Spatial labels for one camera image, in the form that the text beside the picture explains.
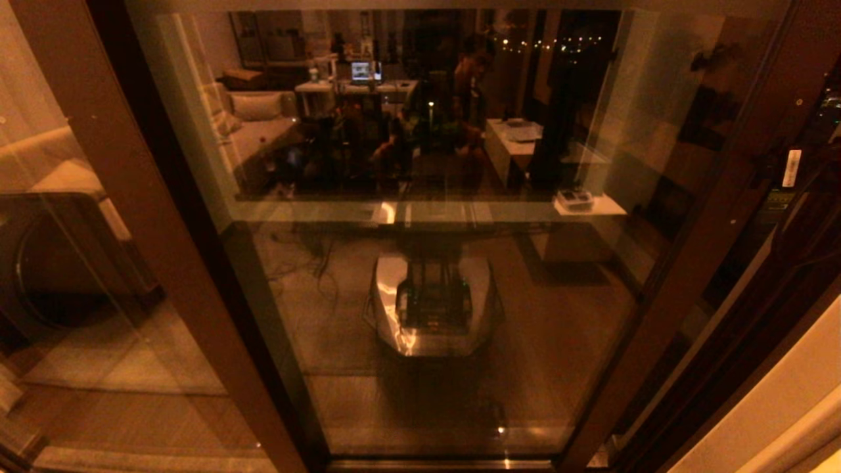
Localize brown framed sliding glass door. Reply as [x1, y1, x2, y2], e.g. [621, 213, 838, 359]
[125, 0, 841, 470]

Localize black aluminum extrusion rail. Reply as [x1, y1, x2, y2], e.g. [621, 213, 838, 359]
[325, 450, 615, 473]

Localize brown framed fixed glass panel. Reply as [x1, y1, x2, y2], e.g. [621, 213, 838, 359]
[0, 0, 329, 473]

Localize recessed door handle plate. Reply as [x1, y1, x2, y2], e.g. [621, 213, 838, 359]
[726, 92, 812, 231]

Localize dark brown door frame jamb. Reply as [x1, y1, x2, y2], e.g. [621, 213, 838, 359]
[608, 197, 841, 473]

